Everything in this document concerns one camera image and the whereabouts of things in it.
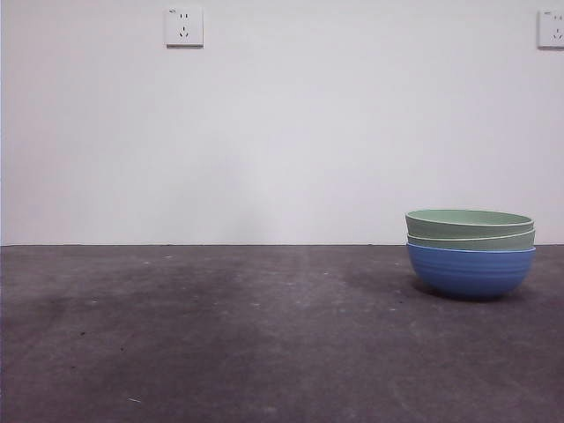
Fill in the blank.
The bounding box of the green ribbed bowl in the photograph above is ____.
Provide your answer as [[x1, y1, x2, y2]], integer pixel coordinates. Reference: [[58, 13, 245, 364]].
[[405, 228, 537, 253], [404, 209, 536, 241]]

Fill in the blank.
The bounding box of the blue ribbed bowl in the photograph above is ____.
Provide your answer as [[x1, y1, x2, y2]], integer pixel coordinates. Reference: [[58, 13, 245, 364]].
[[405, 243, 538, 302]]

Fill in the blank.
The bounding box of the white wall socket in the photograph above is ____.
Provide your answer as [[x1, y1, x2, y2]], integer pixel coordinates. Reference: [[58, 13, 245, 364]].
[[165, 5, 205, 48], [537, 10, 564, 49]]

